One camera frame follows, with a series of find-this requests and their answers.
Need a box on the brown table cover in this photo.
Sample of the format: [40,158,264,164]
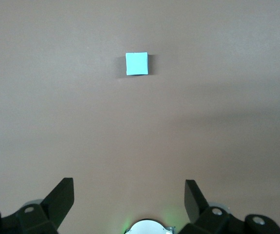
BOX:
[0,0,280,234]

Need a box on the light blue foam block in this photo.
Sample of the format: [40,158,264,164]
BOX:
[125,51,149,76]

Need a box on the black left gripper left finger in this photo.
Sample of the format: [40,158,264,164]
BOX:
[0,177,75,234]

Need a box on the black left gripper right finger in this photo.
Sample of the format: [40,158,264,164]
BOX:
[178,179,280,234]

